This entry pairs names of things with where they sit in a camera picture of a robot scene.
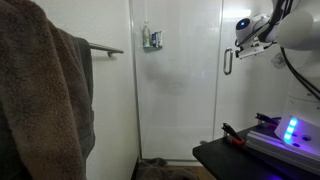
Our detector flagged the dark grey towel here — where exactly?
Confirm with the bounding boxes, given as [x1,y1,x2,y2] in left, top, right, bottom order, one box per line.
[58,28,97,162]

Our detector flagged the orange and black clamp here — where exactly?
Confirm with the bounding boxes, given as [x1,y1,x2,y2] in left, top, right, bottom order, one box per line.
[221,122,247,148]

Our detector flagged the white tube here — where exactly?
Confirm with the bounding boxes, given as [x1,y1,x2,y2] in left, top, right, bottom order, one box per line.
[156,30,164,48]

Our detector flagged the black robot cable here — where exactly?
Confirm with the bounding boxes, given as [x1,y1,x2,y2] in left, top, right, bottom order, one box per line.
[266,0,320,102]

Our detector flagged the brown towel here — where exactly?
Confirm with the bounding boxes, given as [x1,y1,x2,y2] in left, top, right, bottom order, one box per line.
[0,0,89,180]

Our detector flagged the bottles on shower shelf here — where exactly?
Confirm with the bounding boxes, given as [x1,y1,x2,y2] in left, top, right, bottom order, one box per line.
[142,21,152,48]

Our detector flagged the blue and black clamp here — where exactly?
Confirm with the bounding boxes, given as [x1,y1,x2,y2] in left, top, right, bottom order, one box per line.
[254,112,283,126]

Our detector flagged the chrome towel bar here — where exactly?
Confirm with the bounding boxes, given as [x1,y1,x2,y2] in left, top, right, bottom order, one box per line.
[88,42,125,58]

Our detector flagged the chrome shower door handle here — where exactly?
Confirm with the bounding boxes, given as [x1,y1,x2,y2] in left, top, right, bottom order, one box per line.
[223,47,234,76]

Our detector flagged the shower shelf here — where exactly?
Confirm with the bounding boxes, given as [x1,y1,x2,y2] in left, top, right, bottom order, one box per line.
[143,45,164,53]

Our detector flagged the chrome shower valve knob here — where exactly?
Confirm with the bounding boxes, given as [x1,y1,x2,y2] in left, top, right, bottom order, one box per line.
[270,52,288,70]

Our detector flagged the black table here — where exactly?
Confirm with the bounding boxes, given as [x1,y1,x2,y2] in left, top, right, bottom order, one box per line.
[192,124,320,180]

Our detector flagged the fixed glass shower panel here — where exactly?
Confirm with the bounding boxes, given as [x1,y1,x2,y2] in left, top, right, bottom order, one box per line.
[129,0,224,162]

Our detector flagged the grey floor towel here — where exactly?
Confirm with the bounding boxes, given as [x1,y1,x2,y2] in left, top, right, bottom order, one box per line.
[135,157,202,180]

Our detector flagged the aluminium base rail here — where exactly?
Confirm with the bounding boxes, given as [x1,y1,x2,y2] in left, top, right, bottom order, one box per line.
[245,128,320,176]

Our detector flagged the glass shower door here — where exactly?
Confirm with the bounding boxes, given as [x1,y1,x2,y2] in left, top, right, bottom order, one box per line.
[213,0,284,141]

